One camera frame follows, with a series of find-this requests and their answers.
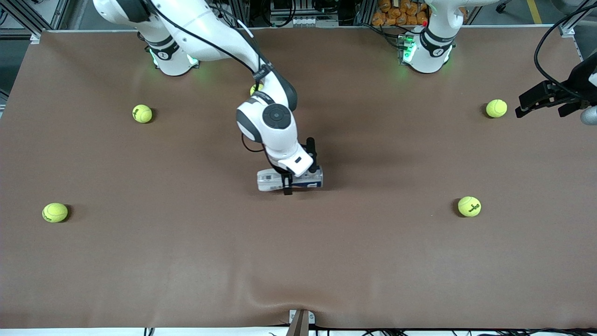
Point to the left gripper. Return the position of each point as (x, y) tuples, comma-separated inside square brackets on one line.
[(577, 84)]

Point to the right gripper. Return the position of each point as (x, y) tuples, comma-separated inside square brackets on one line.
[(311, 150)]

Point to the white blue tennis ball can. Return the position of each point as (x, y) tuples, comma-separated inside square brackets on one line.
[(270, 182)]

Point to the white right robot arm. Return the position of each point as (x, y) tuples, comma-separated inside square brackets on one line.
[(275, 140)]

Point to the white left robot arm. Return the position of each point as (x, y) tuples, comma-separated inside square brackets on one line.
[(431, 51)]

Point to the yellow tennis ball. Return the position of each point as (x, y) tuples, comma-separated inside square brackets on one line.
[(496, 108), (469, 206), (55, 212), (254, 89), (142, 113)]

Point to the white power strip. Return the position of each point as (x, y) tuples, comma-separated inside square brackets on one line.
[(303, 22)]

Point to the brown table mat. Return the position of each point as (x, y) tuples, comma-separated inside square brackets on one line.
[(186, 261)]

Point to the orange mesh bag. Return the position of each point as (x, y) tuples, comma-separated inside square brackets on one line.
[(396, 16)]

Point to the grey corner bracket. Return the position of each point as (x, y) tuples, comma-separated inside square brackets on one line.
[(35, 38), (566, 31)]

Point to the aluminium frame strut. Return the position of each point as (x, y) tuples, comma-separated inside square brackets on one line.
[(576, 17), (28, 21)]

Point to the grey bracket with brown bar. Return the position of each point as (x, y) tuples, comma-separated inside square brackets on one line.
[(301, 324)]

